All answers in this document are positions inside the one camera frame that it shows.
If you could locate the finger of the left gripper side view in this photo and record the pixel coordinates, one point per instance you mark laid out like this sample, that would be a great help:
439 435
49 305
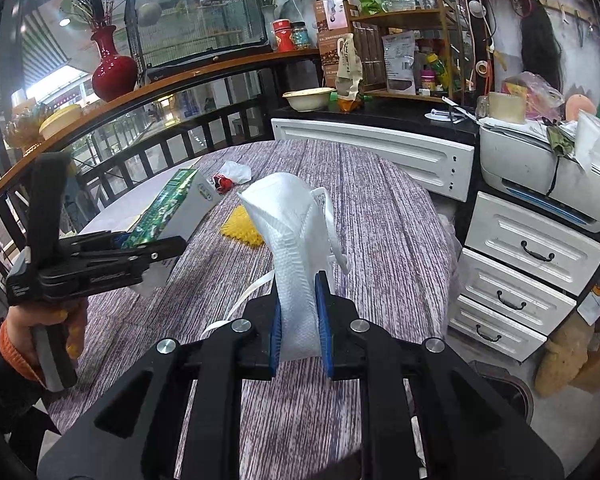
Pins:
141 257

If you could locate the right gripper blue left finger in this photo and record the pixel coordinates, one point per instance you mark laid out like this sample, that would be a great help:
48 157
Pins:
275 339

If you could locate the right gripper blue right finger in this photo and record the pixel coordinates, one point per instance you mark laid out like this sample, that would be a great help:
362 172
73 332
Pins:
322 295

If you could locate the white face mask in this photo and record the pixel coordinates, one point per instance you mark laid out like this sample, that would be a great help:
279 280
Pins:
297 223

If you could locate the green tissue pack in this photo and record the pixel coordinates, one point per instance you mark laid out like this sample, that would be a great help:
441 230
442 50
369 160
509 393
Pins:
177 209

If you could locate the yellow foam fruit net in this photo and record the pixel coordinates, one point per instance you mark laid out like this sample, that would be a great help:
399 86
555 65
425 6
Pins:
238 226

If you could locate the white red candy wrapper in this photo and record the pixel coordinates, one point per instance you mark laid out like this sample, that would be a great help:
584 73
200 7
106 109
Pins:
230 175

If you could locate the dark trash bin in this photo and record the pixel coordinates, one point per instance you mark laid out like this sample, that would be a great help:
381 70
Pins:
511 388

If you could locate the left hand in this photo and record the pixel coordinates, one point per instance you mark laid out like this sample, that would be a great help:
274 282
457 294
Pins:
16 340

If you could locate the black railing with wooden top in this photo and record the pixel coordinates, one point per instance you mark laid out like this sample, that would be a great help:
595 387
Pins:
121 144

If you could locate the red vase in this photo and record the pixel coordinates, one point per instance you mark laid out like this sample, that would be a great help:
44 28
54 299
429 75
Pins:
116 74

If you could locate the cream bowl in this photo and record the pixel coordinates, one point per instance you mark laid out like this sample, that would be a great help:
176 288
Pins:
308 100

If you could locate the white drawer cabinet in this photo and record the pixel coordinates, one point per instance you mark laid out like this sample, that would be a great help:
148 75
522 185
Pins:
522 271

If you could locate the glass display case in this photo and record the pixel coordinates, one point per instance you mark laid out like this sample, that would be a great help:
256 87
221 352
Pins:
167 37

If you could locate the white printer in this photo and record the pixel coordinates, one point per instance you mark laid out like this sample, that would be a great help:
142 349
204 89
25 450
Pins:
519 161

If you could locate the brown sack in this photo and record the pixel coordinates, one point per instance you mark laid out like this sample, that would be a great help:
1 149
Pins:
571 358

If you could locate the wooden shelf rack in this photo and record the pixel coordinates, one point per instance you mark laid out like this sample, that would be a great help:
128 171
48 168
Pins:
420 52

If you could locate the red tin can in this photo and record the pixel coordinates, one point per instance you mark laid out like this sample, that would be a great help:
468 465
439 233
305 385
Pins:
283 35

